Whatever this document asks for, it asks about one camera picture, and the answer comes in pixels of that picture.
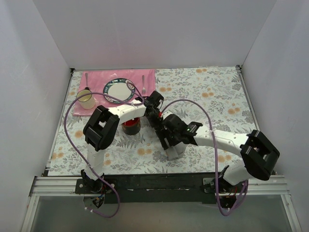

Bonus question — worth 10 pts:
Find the grey cloth napkin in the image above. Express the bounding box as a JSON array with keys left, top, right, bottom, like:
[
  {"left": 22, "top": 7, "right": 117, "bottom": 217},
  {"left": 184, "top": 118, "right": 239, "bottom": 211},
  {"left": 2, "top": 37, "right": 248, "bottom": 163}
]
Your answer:
[{"left": 166, "top": 142, "right": 187, "bottom": 161}]

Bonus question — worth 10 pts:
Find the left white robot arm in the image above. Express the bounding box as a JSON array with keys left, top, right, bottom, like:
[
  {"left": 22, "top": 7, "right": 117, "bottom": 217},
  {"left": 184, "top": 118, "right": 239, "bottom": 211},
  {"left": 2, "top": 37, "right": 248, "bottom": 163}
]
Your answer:
[{"left": 81, "top": 91, "right": 168, "bottom": 193}]

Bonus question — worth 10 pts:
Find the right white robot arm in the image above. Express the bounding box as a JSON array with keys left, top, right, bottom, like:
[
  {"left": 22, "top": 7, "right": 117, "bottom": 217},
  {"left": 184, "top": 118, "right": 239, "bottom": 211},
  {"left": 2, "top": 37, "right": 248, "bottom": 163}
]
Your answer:
[{"left": 156, "top": 112, "right": 280, "bottom": 193}]

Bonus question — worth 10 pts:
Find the silver fork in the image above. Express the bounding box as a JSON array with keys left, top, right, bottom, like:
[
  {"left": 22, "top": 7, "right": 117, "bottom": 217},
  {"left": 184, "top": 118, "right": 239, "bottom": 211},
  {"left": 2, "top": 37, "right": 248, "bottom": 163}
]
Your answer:
[{"left": 142, "top": 75, "right": 146, "bottom": 95}]

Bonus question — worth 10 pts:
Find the dark jar red lid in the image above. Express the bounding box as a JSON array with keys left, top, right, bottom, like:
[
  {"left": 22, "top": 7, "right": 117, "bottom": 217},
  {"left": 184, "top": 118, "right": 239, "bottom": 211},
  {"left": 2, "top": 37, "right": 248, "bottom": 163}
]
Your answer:
[{"left": 122, "top": 117, "right": 141, "bottom": 135}]

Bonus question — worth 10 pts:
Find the white plate patterned rim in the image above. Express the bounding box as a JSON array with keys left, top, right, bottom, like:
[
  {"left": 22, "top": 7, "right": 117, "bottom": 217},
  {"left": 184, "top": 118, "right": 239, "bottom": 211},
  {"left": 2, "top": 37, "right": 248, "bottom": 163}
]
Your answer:
[{"left": 103, "top": 78, "right": 136, "bottom": 104}]

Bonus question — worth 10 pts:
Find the pink placemat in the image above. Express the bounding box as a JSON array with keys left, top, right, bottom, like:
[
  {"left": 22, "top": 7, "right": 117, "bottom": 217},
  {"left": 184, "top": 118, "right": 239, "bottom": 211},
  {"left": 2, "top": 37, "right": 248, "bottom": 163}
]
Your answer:
[{"left": 79, "top": 69, "right": 155, "bottom": 102}]

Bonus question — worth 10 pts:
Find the floral tablecloth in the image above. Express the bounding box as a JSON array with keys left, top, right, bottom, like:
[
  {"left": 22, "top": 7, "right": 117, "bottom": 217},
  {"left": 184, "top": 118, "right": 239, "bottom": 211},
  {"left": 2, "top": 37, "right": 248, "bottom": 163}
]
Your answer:
[{"left": 48, "top": 67, "right": 256, "bottom": 176}]

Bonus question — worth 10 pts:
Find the cream enamel mug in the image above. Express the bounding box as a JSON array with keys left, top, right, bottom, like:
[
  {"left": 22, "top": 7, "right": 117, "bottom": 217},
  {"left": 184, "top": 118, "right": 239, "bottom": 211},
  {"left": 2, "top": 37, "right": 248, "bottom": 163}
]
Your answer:
[{"left": 77, "top": 89, "right": 96, "bottom": 110}]

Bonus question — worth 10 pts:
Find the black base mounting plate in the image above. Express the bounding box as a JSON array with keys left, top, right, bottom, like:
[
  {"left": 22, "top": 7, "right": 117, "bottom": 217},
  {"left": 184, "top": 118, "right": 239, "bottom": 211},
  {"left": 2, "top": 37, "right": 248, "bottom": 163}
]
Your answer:
[{"left": 74, "top": 172, "right": 248, "bottom": 204}]

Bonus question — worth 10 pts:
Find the silver spoon on placemat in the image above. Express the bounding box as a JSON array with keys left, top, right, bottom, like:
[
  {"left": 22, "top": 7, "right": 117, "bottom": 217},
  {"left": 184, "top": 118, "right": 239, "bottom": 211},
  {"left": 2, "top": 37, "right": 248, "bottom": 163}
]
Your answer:
[{"left": 85, "top": 73, "right": 90, "bottom": 90}]

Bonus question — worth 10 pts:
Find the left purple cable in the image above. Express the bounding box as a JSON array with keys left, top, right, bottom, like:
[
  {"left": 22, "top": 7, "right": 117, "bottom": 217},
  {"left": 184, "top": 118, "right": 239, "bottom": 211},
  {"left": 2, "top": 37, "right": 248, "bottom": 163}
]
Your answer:
[{"left": 64, "top": 82, "right": 147, "bottom": 218}]

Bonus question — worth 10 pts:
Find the aluminium frame rail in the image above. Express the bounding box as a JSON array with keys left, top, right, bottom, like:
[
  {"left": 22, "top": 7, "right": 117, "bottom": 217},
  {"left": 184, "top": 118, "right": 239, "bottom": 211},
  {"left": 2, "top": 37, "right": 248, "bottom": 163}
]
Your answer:
[{"left": 29, "top": 175, "right": 302, "bottom": 232}]

